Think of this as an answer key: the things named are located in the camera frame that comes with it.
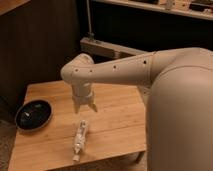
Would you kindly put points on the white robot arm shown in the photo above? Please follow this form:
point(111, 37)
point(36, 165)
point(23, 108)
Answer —
point(179, 108)

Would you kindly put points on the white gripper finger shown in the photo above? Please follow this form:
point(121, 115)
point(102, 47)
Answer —
point(76, 108)
point(93, 106)

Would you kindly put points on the clear plastic bottle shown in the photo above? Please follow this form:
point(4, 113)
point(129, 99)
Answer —
point(80, 139)

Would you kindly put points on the wooden shelf board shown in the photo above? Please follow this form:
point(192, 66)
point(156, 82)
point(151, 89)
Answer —
point(157, 8)

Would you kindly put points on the wooden beam frame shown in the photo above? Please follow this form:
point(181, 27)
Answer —
point(106, 49)

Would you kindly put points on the metal vertical pole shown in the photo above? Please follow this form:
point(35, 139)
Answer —
point(90, 32)

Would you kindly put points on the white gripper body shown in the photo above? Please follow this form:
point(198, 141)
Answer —
point(83, 94)

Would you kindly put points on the wooden table leg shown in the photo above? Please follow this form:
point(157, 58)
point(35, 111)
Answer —
point(139, 157)

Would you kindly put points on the black ceramic bowl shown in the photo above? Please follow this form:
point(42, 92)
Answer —
point(33, 115)

